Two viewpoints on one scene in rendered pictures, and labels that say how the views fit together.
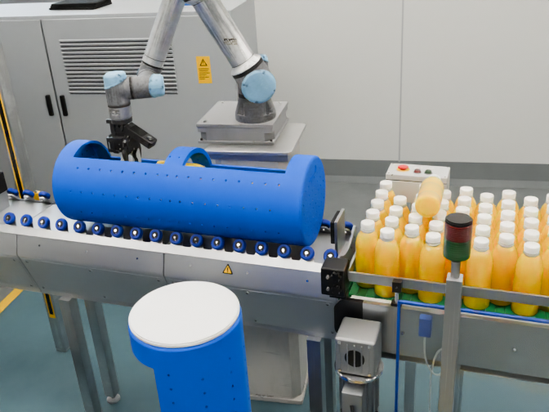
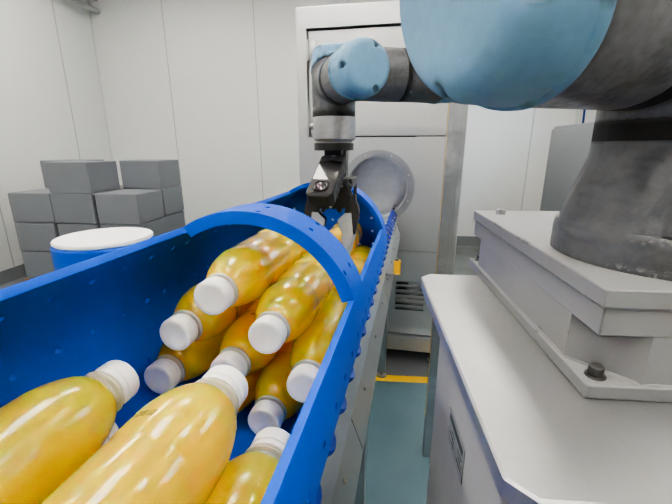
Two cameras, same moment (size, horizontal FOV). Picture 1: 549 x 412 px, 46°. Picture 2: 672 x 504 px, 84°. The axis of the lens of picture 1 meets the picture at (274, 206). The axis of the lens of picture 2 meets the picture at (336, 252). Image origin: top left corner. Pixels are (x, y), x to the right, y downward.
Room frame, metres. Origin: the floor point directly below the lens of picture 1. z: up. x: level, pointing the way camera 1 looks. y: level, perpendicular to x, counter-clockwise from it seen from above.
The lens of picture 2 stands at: (2.02, -0.19, 1.30)
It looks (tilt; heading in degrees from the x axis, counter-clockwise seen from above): 16 degrees down; 81
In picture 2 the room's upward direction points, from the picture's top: straight up
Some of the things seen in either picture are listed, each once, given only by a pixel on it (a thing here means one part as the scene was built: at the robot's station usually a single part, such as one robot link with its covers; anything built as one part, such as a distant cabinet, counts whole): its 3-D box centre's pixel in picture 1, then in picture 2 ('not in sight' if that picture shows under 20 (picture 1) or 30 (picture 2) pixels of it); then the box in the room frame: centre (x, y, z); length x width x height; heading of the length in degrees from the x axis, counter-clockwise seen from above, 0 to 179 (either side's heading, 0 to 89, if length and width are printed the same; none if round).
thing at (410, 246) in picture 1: (411, 260); not in sight; (1.61, -0.38, 0.99); 0.07 x 0.07 x 0.19
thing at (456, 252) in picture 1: (457, 246); not in sight; (1.34, -0.42, 1.18); 0.06 x 0.06 x 0.05
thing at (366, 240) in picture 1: (368, 255); not in sight; (1.65, -0.26, 0.99); 0.07 x 0.07 x 0.19
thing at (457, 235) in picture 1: (457, 229); not in sight; (1.34, -0.42, 1.23); 0.06 x 0.06 x 0.04
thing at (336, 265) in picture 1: (336, 278); not in sight; (1.61, -0.16, 0.95); 0.10 x 0.07 x 0.10; 159
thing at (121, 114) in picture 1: (119, 112); (332, 131); (2.13, 0.50, 1.33); 0.08 x 0.08 x 0.05
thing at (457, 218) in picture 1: (457, 248); not in sight; (1.34, -0.42, 1.18); 0.06 x 0.06 x 0.16
